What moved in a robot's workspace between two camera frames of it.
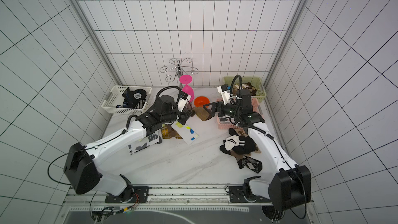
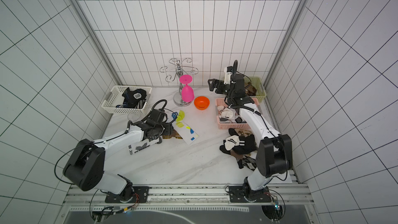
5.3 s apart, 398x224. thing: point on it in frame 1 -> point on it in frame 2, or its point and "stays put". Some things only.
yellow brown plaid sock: [168, 132] stays put
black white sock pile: [239, 144] stays put
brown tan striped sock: [247, 86] stays put
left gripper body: [175, 115] -> [162, 129]
